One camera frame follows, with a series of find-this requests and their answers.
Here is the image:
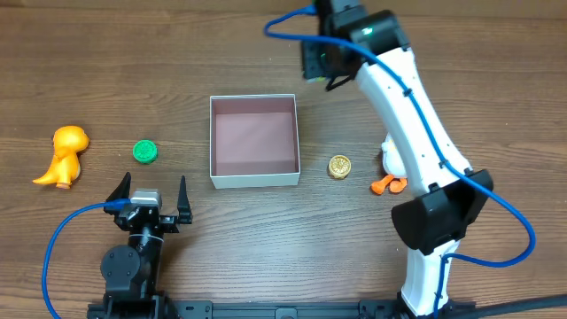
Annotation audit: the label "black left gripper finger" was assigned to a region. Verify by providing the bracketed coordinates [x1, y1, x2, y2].
[106, 172, 131, 202]
[176, 175, 192, 224]

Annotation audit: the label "white duck plush toy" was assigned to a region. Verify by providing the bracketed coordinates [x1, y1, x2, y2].
[370, 133, 408, 195]

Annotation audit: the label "multicolour puzzle cube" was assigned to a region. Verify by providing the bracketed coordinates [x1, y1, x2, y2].
[306, 77, 326, 83]

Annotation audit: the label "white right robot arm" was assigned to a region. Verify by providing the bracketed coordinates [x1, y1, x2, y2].
[299, 1, 493, 318]

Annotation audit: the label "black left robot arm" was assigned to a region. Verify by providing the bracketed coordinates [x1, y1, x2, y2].
[87, 173, 192, 319]

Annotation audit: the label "green wheel disc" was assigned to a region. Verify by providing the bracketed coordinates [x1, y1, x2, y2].
[132, 139, 159, 164]

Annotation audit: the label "orange dinosaur toy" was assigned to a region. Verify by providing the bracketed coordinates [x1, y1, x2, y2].
[33, 126, 89, 190]

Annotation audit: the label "white cardboard box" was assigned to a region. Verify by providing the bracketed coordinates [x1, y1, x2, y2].
[209, 94, 301, 190]

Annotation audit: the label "gold wheel disc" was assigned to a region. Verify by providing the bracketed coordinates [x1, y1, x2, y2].
[328, 155, 352, 179]

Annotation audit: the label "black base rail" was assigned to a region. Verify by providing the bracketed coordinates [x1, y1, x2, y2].
[86, 294, 566, 319]

